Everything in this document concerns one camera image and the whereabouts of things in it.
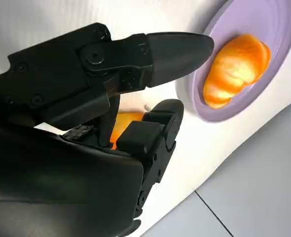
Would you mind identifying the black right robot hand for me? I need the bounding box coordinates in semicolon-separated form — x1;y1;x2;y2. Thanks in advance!
0;22;215;237

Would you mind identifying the orange and white bread roll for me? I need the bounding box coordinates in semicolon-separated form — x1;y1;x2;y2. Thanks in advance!
109;112;145;151
203;34;272;110

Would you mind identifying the lilac plate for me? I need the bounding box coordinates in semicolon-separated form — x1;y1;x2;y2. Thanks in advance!
186;0;291;123

